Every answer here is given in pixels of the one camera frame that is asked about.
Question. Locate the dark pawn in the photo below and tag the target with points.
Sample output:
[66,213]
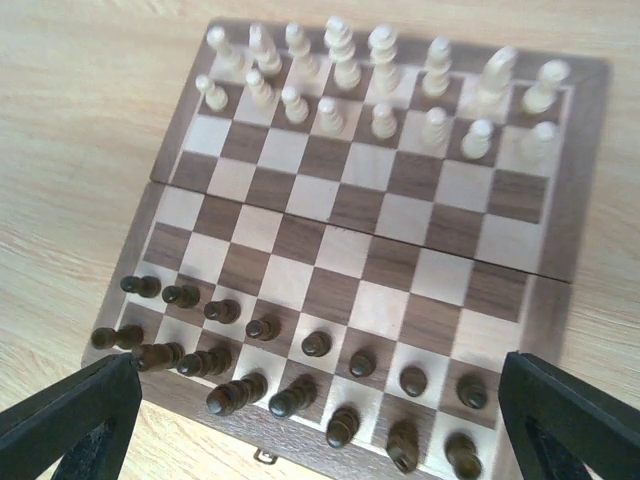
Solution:
[182,296]
[362,364]
[263,329]
[145,286]
[413,381]
[225,311]
[316,344]

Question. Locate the light chess piece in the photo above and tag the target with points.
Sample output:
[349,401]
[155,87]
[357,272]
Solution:
[383,50]
[264,50]
[338,38]
[541,96]
[299,47]
[437,65]
[496,77]
[230,58]

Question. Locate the dark chess piece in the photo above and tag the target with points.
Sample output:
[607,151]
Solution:
[461,453]
[126,337]
[402,446]
[229,397]
[214,361]
[157,357]
[472,392]
[298,396]
[342,427]

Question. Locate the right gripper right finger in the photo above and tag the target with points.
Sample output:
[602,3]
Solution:
[561,427]

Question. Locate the metal board clasp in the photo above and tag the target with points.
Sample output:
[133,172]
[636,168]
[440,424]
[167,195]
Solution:
[265,457]

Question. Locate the wooden chess board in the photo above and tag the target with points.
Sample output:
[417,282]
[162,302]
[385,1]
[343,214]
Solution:
[423,259]

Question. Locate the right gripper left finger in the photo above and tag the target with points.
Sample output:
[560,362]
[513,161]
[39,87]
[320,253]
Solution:
[83,423]

